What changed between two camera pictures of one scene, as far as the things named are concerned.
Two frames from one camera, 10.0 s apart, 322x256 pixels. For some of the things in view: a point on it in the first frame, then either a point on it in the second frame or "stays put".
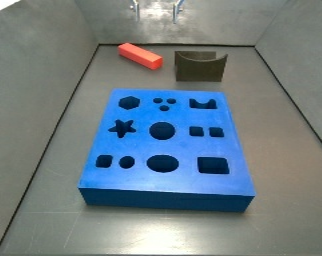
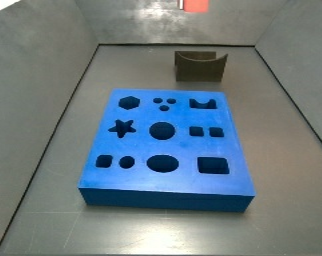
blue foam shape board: [166, 151] stays put
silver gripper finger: [136, 9] to [180, 4]
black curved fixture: [199, 66] stays put
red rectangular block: [140, 56] to [196, 6]
